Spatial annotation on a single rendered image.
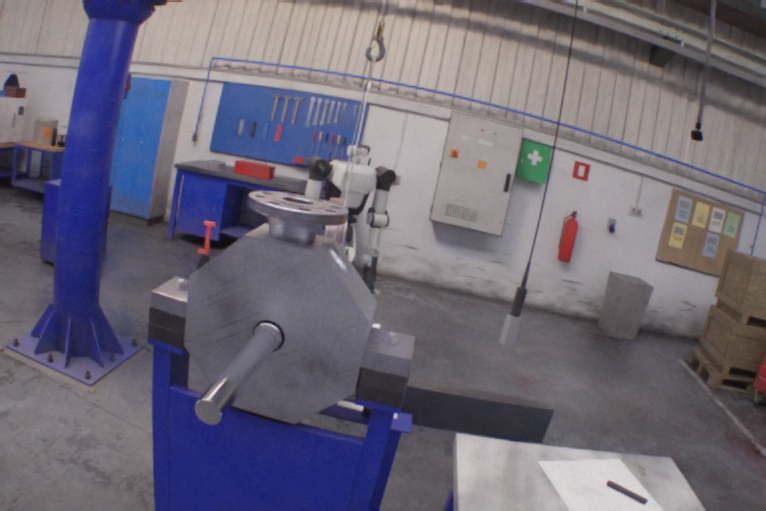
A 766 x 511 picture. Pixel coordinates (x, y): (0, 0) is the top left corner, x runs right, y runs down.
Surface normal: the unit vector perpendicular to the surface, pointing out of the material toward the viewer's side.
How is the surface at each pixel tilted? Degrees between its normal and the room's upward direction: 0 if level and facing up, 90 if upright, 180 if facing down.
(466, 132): 90
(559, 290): 90
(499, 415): 90
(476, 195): 90
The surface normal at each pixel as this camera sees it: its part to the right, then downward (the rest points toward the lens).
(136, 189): -0.11, 0.18
